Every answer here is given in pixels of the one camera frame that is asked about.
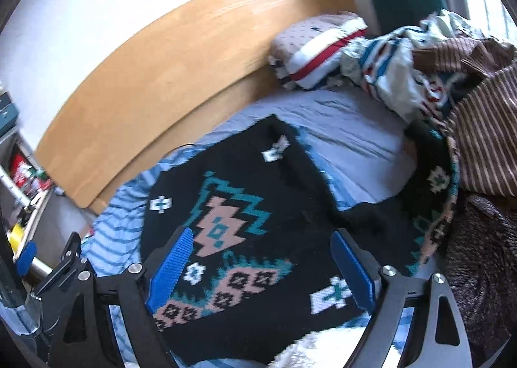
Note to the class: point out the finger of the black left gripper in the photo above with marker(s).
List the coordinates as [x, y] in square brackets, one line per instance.
[53, 289]
[25, 258]

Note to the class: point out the wooden headboard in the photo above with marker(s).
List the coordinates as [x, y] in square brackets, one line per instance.
[154, 80]

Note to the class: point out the dark brown knit garment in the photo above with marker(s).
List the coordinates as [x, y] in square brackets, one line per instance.
[480, 265]

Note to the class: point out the white blue patterned duvet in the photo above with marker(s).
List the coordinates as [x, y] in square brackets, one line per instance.
[384, 66]

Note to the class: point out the white fluffy blanket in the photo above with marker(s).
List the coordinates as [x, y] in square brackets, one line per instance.
[326, 349]

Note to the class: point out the grey bed sheet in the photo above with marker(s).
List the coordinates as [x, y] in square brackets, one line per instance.
[353, 139]

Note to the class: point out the white patterned pillow red stripe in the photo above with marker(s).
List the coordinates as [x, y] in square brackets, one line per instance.
[307, 53]

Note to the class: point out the brown striped garment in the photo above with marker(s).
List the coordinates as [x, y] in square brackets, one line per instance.
[482, 123]

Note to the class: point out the blue striped blanket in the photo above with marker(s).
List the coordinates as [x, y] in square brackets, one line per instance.
[114, 244]

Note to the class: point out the cluttered shelf unit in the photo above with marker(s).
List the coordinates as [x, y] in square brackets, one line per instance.
[21, 177]

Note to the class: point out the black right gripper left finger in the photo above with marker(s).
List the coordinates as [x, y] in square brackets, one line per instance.
[84, 335]

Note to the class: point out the black patterned knit sweater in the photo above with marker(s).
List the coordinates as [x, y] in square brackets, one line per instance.
[261, 275]

